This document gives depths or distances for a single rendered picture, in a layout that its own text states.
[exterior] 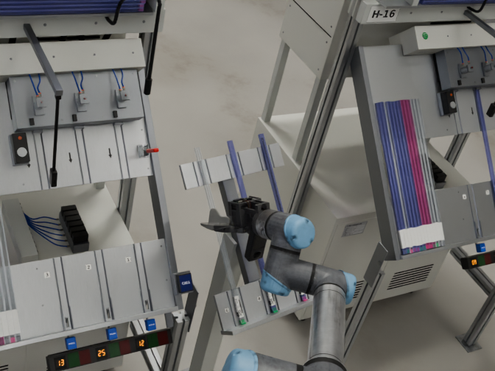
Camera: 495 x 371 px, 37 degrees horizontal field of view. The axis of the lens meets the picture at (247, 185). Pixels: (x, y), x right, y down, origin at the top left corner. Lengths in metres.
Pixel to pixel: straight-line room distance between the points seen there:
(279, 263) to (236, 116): 2.54
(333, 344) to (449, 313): 1.95
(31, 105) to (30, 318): 0.54
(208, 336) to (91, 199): 0.60
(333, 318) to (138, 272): 0.64
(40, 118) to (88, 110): 0.13
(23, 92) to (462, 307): 2.28
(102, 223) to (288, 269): 0.88
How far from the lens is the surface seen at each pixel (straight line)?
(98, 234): 2.42
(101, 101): 2.03
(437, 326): 3.40
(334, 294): 1.71
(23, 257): 2.27
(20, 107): 1.97
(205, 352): 2.54
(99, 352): 2.06
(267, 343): 3.04
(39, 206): 2.50
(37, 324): 2.00
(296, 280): 1.76
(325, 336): 1.59
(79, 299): 2.02
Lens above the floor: 2.27
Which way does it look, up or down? 37 degrees down
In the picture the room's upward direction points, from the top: 15 degrees clockwise
